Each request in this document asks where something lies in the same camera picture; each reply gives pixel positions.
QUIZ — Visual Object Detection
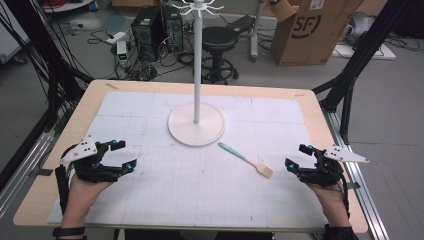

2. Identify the small white device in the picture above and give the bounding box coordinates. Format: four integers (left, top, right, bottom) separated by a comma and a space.
116, 40, 130, 67

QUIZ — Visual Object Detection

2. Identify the grey appliance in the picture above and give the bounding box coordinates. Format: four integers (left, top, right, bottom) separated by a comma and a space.
342, 12, 377, 46

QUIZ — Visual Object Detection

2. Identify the small black computer tower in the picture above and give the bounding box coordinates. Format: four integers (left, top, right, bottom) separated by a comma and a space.
162, 5, 185, 53

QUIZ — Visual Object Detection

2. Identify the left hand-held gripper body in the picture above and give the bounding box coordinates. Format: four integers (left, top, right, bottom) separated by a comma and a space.
59, 134, 119, 184

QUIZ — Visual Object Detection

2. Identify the white grid mat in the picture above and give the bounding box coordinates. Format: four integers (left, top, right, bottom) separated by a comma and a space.
47, 90, 330, 228

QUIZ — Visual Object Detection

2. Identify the tangle of black floor cables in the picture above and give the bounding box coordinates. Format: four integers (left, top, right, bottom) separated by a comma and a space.
87, 28, 201, 83

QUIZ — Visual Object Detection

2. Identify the white power strip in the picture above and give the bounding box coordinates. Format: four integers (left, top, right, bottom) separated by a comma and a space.
105, 31, 127, 46

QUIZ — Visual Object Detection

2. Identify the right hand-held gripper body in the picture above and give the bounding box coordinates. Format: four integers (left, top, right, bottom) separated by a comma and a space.
295, 144, 371, 188

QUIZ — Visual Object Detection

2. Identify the black wristband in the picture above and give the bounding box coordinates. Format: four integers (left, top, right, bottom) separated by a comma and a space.
52, 226, 87, 240

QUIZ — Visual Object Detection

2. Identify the black strap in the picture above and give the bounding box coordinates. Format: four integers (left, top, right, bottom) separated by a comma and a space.
54, 164, 70, 215

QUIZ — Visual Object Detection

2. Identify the white hook rack stand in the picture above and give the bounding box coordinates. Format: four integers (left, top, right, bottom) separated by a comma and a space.
167, 0, 226, 148

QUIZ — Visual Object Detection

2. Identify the white flat board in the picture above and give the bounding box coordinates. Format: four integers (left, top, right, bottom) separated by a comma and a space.
332, 42, 397, 61

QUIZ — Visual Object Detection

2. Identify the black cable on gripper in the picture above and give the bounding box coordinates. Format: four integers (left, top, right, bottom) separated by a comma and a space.
339, 178, 352, 219

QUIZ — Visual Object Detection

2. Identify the wooden spatula with green handle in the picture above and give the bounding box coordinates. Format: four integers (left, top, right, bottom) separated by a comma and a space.
217, 141, 275, 180

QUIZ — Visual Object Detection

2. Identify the person's left hand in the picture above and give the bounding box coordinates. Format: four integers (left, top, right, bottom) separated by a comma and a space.
64, 173, 113, 218

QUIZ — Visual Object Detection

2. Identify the large black computer tower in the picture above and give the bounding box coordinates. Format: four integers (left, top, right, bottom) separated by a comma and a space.
130, 5, 168, 63

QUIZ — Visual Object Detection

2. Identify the aluminium rail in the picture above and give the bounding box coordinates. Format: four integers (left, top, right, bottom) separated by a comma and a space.
0, 130, 56, 218
321, 108, 390, 240

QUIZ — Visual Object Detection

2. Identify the black metal frame stand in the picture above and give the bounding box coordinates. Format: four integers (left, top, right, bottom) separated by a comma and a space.
312, 0, 415, 145
0, 0, 95, 188

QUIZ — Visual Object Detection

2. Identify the brown cardboard box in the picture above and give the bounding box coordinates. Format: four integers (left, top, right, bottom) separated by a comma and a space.
268, 0, 365, 67

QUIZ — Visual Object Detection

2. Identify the person's right hand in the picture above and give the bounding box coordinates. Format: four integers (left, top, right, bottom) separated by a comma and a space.
306, 181, 350, 219

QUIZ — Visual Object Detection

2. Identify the black round stool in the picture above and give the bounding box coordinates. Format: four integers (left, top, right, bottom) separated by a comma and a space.
201, 25, 241, 85

